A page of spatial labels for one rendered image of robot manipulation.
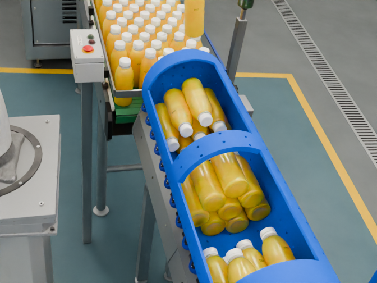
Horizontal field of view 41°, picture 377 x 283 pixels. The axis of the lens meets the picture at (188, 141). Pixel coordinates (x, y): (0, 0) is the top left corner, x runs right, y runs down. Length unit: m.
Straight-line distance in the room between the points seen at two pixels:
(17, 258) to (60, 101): 2.02
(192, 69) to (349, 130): 2.15
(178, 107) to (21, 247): 0.59
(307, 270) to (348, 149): 2.47
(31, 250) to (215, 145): 0.59
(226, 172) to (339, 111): 2.57
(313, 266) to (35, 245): 0.78
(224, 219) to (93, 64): 0.75
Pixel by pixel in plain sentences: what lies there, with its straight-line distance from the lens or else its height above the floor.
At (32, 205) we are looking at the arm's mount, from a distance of 1.29.
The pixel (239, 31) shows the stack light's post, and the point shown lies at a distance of 2.15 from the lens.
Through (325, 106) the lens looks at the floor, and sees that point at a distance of 3.79.
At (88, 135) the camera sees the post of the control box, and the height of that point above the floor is 0.69.
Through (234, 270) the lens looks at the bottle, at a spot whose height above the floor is 1.12.
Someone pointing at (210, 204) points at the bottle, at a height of 1.09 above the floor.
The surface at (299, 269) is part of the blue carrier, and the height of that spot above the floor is 1.23.
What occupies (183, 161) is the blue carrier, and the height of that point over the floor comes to 1.17.
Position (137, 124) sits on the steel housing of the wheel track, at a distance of 1.83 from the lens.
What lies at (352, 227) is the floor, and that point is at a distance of 2.96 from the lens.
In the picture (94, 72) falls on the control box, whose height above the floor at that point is 1.04.
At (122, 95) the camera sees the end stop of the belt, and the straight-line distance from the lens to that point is 1.82.
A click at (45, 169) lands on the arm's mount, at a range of 1.37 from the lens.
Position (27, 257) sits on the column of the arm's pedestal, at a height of 0.83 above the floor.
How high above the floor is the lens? 2.02
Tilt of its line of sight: 40 degrees down
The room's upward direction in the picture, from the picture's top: 10 degrees clockwise
